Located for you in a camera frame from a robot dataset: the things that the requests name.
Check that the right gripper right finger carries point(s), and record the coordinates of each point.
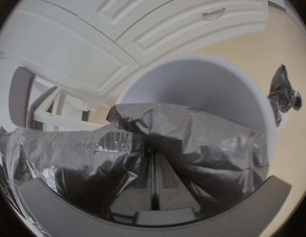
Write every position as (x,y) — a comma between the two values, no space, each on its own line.
(172,194)

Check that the white wardrobe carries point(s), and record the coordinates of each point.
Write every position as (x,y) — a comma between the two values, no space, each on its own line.
(69,46)

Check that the black plastic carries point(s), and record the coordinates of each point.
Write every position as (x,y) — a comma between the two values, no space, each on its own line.
(281,90)

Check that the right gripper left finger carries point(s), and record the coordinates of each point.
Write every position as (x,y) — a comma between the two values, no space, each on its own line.
(143,194)

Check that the black plastic bag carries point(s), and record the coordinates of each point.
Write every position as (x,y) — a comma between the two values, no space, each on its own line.
(212,137)

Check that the grey white chair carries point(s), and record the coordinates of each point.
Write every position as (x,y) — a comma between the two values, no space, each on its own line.
(18,95)

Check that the white trash bin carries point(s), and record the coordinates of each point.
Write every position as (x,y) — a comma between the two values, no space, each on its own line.
(192,83)

